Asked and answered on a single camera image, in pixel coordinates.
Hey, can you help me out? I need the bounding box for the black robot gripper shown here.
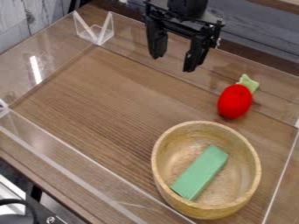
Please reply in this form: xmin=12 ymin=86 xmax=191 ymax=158
xmin=144 ymin=0 xmax=225 ymax=73

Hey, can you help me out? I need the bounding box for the red plush strawberry toy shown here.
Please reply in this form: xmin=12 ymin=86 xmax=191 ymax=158
xmin=217 ymin=73 xmax=259 ymax=119

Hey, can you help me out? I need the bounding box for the green rectangular block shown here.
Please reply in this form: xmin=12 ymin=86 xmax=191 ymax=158
xmin=171 ymin=145 xmax=229 ymax=201

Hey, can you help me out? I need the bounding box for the wooden bowl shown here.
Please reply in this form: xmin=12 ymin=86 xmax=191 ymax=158
xmin=151 ymin=121 xmax=261 ymax=220

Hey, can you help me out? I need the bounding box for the clear acrylic corner bracket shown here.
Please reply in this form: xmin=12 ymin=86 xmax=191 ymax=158
xmin=72 ymin=11 xmax=115 ymax=46

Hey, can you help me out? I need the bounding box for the clear acrylic tray wall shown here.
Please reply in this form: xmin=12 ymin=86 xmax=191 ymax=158
xmin=0 ymin=12 xmax=299 ymax=224

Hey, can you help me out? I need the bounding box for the black metal table frame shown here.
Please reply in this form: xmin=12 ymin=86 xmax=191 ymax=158
xmin=0 ymin=160 xmax=85 ymax=224

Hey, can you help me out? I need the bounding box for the black cable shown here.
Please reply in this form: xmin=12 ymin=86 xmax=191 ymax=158
xmin=0 ymin=198 xmax=40 ymax=224

